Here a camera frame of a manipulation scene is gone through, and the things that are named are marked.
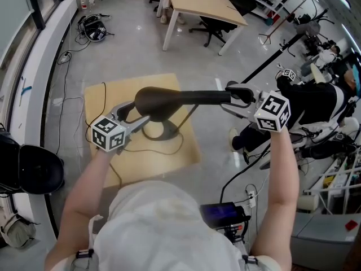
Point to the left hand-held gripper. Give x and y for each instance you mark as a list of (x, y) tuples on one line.
[(108, 134)]

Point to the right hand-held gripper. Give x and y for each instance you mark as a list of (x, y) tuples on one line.
[(272, 111)]

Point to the black desk lamp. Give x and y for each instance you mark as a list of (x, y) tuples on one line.
[(169, 103)]

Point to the person's left forearm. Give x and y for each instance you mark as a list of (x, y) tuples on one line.
[(87, 185)]

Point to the person's right forearm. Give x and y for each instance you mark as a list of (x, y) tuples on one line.
[(282, 179)]

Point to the wooden desk white legs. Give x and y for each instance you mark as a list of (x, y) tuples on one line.
[(203, 4)]

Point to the black pole stand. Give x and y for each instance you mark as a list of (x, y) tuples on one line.
[(270, 59)]

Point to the low wooden table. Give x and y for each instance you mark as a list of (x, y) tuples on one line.
[(158, 165)]

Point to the wooden coat rack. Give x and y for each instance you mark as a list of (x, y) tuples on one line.
[(266, 37)]

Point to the black office chair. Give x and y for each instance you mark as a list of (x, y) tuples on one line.
[(217, 27)]

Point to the white power strip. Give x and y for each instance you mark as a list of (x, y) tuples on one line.
[(251, 199), (66, 56)]

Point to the open black equipment case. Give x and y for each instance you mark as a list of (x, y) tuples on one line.
[(96, 32)]

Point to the small black chest monitor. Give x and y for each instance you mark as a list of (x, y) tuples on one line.
[(220, 212)]

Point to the person's white shirt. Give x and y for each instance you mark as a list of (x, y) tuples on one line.
[(158, 230)]

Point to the white metal shelf rack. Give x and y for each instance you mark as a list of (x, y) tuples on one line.
[(335, 174)]

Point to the clear water jug red cap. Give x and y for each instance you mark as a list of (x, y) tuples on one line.
[(84, 1)]

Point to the cream cylinder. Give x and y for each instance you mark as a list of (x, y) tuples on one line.
[(307, 203)]

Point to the grey cabinet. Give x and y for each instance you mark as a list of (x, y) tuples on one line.
[(321, 236)]

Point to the beige fabric bag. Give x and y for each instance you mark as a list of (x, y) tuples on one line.
[(17, 231)]

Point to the black window frame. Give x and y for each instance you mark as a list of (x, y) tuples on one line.
[(36, 10)]

